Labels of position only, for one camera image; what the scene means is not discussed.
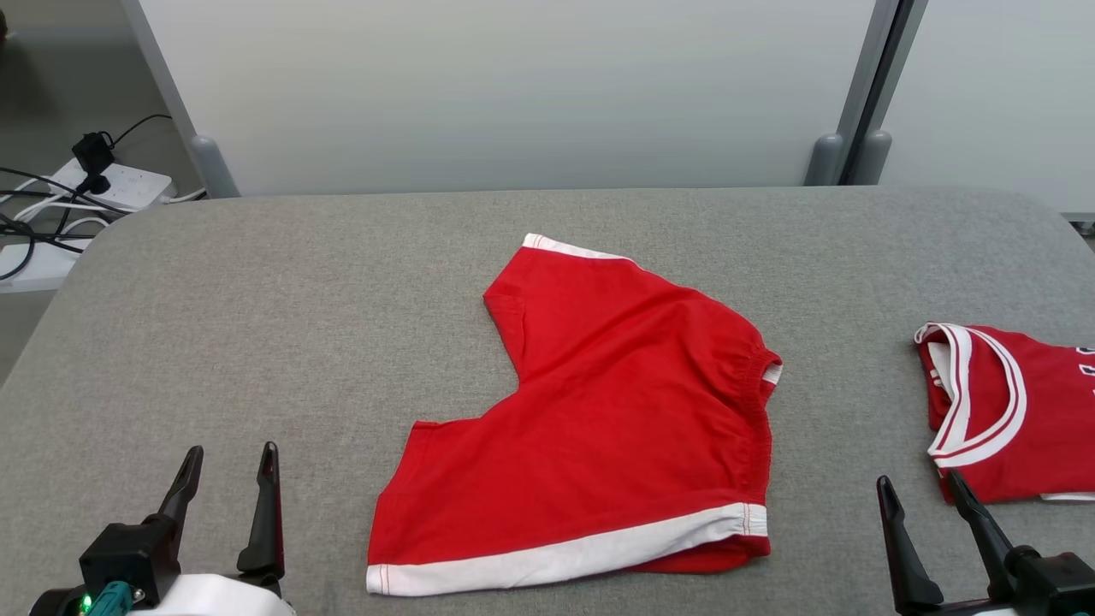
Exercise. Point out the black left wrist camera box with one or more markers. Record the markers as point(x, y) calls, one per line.
point(128, 552)

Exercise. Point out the red Bulls jersey white sleeves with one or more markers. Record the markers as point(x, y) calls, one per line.
point(1035, 411)

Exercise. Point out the white partition panel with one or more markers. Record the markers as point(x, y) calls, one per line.
point(1001, 94)
point(513, 85)

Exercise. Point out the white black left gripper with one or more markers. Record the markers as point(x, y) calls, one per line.
point(222, 599)

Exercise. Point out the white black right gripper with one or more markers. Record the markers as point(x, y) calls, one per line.
point(958, 609)

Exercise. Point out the white flat floor board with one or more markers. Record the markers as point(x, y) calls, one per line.
point(43, 269)

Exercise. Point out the black plug adapter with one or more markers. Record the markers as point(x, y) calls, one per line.
point(92, 154)

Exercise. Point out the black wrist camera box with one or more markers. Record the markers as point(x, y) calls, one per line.
point(1056, 582)
point(128, 552)

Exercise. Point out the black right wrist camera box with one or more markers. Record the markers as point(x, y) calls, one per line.
point(1056, 582)

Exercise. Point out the grey partition post with foot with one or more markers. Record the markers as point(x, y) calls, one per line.
point(214, 167)
point(825, 162)
point(873, 158)

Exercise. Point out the red shorts white hem band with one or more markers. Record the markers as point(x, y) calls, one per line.
point(599, 411)

